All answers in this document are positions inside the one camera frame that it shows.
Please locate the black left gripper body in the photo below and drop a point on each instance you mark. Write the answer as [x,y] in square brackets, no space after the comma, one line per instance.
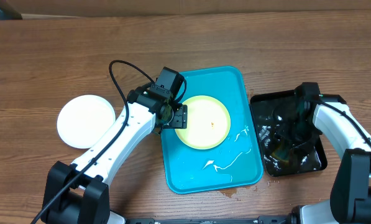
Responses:
[179,119]

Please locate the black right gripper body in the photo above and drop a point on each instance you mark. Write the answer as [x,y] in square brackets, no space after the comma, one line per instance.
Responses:
[299,134]

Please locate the green yellow sponge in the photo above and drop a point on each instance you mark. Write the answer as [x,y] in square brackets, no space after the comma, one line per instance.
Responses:
[281,153]

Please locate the yellow-green plate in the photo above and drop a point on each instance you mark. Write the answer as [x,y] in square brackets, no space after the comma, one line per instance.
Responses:
[208,123]

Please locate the white plate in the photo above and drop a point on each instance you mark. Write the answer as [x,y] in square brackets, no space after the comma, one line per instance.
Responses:
[84,120]

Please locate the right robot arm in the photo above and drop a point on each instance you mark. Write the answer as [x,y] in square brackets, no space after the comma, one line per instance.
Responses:
[350,198]

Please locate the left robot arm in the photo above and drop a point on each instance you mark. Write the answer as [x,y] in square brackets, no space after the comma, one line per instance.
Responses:
[79,192]

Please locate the black water tray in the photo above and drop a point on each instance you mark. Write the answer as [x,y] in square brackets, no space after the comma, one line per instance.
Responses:
[301,160]

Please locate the teal plastic tray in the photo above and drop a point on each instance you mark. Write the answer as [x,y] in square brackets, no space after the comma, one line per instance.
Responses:
[237,160]

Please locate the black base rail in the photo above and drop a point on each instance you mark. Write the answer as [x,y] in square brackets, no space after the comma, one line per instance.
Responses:
[219,219]

